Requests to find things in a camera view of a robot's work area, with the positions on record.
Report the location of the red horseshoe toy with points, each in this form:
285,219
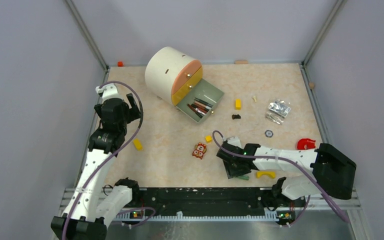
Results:
306,144

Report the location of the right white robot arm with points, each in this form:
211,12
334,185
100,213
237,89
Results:
323,170

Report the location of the wooden bead on frame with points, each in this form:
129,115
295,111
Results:
311,85

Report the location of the dark red lip gloss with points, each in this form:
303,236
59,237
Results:
198,110

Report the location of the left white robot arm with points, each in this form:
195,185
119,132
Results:
85,218

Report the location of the yellow wedge block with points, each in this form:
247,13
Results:
137,144

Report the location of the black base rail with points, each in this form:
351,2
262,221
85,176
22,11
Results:
213,201

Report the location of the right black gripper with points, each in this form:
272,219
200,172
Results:
231,172

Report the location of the blue poker chip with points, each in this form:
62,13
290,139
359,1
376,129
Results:
269,133

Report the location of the small black figurine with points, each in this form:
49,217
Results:
236,116

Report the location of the wooden peg at wall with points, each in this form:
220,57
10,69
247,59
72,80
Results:
241,62

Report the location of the clear plastic wrapper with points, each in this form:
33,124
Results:
277,111

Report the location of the yellow rectangular block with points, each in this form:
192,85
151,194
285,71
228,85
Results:
238,104

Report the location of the nude concealer tube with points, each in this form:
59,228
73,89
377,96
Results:
203,105

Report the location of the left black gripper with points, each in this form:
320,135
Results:
132,113

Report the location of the red owl number toy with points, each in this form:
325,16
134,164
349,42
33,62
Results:
199,150

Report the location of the small yellow cube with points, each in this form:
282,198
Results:
208,138

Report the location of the red lip gloss tube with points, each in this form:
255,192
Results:
200,108

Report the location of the brown lipstick tube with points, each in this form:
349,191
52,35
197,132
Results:
195,111

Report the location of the yellow arch block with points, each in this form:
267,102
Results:
269,174

